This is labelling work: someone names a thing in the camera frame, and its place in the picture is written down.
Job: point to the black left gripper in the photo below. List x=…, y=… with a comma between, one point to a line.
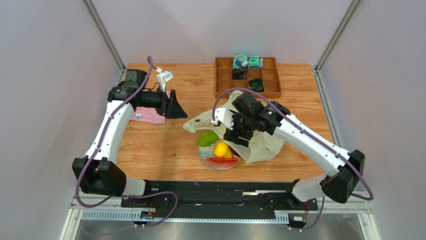
x=171, y=108

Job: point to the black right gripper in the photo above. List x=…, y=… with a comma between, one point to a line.
x=238, y=127

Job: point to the pale green avocado plastic bag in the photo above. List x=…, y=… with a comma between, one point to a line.
x=262, y=146

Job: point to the yellow fake lemon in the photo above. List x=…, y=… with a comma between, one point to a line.
x=222, y=150

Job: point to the red fake watermelon slice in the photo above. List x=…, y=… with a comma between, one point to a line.
x=221, y=163

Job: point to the dark red fake apple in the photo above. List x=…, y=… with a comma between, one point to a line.
x=234, y=152

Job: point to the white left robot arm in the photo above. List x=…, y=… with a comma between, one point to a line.
x=97, y=172

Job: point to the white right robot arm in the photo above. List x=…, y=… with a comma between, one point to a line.
x=343, y=169

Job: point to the pink folded t-shirt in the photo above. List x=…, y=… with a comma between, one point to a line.
x=149, y=115

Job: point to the white blue ceramic plate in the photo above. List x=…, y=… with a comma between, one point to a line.
x=208, y=152

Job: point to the wooden compartment tray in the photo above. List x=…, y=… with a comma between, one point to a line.
x=269, y=73

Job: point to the dark rolled sock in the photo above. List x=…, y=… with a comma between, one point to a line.
x=239, y=74

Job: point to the teal rolled sock right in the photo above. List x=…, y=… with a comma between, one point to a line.
x=255, y=62

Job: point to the teal rolled sock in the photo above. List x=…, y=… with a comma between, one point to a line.
x=255, y=62
x=240, y=61

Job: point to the teal rolled sock left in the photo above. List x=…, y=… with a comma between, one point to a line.
x=240, y=61

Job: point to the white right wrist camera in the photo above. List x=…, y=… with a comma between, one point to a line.
x=223, y=116

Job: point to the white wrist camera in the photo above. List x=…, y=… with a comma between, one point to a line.
x=223, y=116
x=163, y=77

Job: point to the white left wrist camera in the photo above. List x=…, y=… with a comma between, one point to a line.
x=163, y=77

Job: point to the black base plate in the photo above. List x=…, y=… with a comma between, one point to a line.
x=223, y=200

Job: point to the aluminium frame rail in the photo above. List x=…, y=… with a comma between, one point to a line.
x=293, y=221

